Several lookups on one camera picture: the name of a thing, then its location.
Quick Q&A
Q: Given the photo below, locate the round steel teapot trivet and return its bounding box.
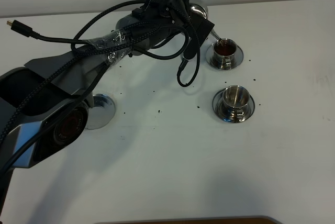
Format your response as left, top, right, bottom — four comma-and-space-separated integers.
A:
85, 94, 116, 130

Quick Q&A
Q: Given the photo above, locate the far stainless steel saucer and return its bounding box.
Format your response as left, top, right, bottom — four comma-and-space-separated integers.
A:
206, 44, 244, 71

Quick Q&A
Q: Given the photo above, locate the near stainless steel teacup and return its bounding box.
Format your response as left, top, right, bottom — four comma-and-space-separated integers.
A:
222, 85, 250, 119

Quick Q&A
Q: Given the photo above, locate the stainless steel teacup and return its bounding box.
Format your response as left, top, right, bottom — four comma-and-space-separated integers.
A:
222, 85, 250, 119
210, 38, 237, 70

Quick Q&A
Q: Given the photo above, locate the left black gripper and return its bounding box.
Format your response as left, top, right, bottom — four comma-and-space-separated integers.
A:
130, 0, 207, 60

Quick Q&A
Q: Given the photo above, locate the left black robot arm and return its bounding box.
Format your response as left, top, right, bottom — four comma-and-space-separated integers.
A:
1, 0, 214, 195

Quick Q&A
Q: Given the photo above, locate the stainless steel saucer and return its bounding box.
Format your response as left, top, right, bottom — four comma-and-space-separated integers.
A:
206, 44, 244, 71
212, 88, 255, 123

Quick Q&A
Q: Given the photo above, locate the left braided black cable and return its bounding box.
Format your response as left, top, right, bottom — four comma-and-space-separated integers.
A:
0, 0, 202, 172

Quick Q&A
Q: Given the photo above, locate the far stainless steel teacup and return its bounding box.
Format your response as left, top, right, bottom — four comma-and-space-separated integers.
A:
210, 38, 237, 70

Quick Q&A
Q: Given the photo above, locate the near stainless steel saucer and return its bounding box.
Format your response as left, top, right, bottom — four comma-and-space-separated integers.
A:
212, 88, 255, 123

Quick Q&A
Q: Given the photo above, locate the stainless steel teapot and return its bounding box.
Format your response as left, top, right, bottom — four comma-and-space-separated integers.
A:
189, 0, 221, 41

